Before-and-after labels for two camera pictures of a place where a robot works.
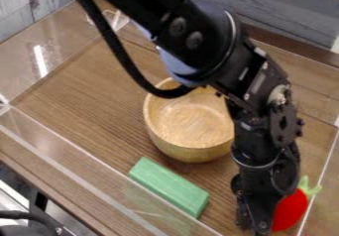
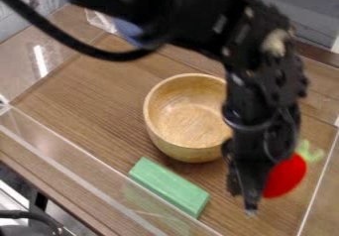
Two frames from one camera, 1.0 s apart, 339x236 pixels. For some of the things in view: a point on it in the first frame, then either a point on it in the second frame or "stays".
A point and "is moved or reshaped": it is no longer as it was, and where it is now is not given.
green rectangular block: x=171 y=187 stays
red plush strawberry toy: x=291 y=206 is moved or reshaped
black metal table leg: x=41 y=201 stays
